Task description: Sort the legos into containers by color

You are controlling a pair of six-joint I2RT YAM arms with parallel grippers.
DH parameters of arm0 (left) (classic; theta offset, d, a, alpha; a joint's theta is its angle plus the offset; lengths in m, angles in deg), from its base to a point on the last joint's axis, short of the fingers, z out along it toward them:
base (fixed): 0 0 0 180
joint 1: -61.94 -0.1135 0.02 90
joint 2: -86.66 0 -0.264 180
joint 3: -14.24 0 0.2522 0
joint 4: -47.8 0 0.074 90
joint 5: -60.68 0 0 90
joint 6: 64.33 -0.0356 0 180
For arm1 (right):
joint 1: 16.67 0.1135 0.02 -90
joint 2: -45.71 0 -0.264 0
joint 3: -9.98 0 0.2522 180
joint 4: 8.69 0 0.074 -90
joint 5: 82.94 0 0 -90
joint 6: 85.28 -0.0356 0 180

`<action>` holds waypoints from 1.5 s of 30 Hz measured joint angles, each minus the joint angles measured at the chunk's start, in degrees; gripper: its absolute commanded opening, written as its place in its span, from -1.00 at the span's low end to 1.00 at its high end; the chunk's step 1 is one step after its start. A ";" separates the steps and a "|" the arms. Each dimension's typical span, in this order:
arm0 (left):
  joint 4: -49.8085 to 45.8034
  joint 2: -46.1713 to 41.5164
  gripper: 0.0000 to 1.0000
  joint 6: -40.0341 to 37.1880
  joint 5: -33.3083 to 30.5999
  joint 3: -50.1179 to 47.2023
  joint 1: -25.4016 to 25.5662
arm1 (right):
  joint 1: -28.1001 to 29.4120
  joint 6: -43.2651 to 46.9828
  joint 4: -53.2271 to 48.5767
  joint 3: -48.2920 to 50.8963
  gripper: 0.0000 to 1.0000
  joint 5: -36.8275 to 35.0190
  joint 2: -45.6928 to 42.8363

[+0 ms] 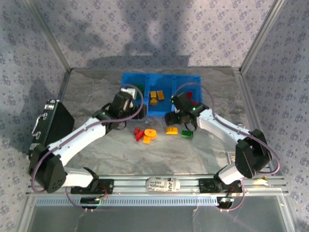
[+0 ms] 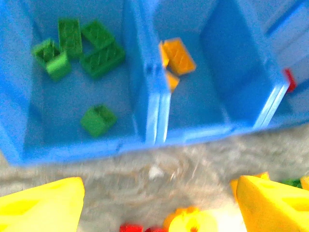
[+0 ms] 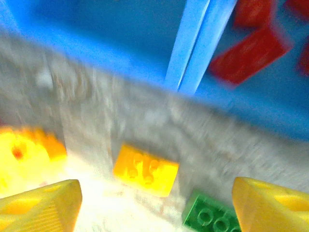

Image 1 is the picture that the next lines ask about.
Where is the blue three-compartment plastic bin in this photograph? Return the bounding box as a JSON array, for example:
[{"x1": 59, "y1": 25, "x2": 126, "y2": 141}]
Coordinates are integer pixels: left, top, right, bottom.
[{"x1": 120, "y1": 72, "x2": 202, "y2": 118}]

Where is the orange round lego disc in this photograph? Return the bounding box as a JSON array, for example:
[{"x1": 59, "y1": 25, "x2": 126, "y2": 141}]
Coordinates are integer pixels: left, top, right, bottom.
[{"x1": 144, "y1": 128, "x2": 158, "y2": 139}]

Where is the small printed card box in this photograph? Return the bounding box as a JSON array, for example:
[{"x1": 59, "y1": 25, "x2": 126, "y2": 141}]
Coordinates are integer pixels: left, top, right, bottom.
[{"x1": 228, "y1": 151, "x2": 239, "y2": 165}]

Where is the white printed label roll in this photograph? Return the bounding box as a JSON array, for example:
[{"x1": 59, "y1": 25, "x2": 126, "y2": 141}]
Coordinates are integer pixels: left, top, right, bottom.
[{"x1": 145, "y1": 176, "x2": 181, "y2": 193}]

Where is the floral patterned backdrop cloth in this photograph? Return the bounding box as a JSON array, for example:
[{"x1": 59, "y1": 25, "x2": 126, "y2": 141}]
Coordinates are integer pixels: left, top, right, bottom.
[
  {"x1": 241, "y1": 0, "x2": 309, "y2": 232},
  {"x1": 31, "y1": 0, "x2": 278, "y2": 71},
  {"x1": 0, "y1": 0, "x2": 70, "y2": 232}
]

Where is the small black control board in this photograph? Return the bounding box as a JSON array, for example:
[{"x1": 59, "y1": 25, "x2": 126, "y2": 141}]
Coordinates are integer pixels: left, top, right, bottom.
[
  {"x1": 80, "y1": 196, "x2": 101, "y2": 209},
  {"x1": 216, "y1": 196, "x2": 234, "y2": 209}
]

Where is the crumpled yellow tape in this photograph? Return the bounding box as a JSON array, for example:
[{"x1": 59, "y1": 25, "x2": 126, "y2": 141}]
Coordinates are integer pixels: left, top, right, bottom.
[{"x1": 253, "y1": 175, "x2": 269, "y2": 187}]

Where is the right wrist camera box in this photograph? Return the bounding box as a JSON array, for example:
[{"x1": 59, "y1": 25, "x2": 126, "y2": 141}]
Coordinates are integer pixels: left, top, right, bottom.
[{"x1": 171, "y1": 94, "x2": 193, "y2": 111}]

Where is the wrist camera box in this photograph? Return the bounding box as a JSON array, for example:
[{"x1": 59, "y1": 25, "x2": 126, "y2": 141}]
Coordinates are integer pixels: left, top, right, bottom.
[
  {"x1": 120, "y1": 87, "x2": 137, "y2": 100},
  {"x1": 171, "y1": 94, "x2": 193, "y2": 111}
]

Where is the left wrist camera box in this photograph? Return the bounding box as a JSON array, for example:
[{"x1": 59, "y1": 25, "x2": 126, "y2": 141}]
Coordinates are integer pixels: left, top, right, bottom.
[{"x1": 120, "y1": 87, "x2": 137, "y2": 100}]

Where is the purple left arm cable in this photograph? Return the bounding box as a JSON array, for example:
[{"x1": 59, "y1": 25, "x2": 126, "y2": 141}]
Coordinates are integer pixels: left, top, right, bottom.
[{"x1": 30, "y1": 83, "x2": 145, "y2": 213}]

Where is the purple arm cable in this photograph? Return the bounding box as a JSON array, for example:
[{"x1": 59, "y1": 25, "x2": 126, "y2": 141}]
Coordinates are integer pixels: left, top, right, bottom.
[
  {"x1": 172, "y1": 82, "x2": 281, "y2": 213},
  {"x1": 30, "y1": 83, "x2": 145, "y2": 213}
]

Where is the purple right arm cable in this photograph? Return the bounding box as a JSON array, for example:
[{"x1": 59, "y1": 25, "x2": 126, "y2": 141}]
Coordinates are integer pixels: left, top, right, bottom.
[{"x1": 172, "y1": 82, "x2": 281, "y2": 213}]

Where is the black case with silver handle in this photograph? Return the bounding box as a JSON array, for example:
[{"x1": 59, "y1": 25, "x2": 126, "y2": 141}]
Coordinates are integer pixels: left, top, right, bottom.
[{"x1": 28, "y1": 98, "x2": 75, "y2": 160}]

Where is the aluminium side frame rail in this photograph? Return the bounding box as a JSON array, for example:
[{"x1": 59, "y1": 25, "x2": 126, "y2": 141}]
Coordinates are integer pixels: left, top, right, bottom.
[
  {"x1": 233, "y1": 67, "x2": 276, "y2": 176},
  {"x1": 57, "y1": 69, "x2": 72, "y2": 103}
]

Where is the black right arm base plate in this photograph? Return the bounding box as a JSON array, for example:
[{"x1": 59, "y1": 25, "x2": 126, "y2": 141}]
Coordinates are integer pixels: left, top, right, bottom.
[{"x1": 198, "y1": 178, "x2": 243, "y2": 194}]

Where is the wide aluminium base rail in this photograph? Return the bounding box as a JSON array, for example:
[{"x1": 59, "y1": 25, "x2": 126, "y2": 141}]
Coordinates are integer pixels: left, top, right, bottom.
[{"x1": 26, "y1": 173, "x2": 289, "y2": 197}]

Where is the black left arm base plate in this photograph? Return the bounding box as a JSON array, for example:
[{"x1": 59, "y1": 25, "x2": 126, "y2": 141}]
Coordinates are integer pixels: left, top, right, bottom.
[{"x1": 70, "y1": 178, "x2": 114, "y2": 195}]

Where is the grey slotted cable duct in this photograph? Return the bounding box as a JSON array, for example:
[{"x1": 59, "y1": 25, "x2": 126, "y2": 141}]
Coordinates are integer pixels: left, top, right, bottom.
[{"x1": 54, "y1": 195, "x2": 219, "y2": 206}]

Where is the aluminium corner frame post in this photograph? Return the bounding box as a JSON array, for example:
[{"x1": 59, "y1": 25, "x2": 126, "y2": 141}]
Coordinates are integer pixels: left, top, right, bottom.
[
  {"x1": 239, "y1": 0, "x2": 287, "y2": 73},
  {"x1": 24, "y1": 0, "x2": 72, "y2": 73}
]

